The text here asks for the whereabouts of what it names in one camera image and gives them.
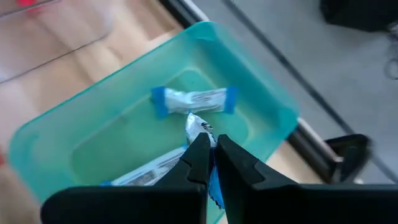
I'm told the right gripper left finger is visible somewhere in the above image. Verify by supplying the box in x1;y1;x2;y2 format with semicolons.
40;131;215;224

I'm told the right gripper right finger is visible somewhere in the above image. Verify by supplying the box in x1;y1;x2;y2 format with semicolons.
214;134;398;224

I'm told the white blue candy bar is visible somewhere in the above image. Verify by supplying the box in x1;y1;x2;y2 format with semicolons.
99;145;189;187
150;85;239;119
185;111;226;210

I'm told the red candy bar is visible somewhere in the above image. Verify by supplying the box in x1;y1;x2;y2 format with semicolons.
15;0;38;9

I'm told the teal plastic bin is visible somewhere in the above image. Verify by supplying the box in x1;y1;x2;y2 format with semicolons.
8;21;300;224

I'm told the clear plastic bin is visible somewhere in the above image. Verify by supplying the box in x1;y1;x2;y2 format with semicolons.
0;0;116;85

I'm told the black aluminium frame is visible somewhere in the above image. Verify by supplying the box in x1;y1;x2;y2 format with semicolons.
157;0;374;185

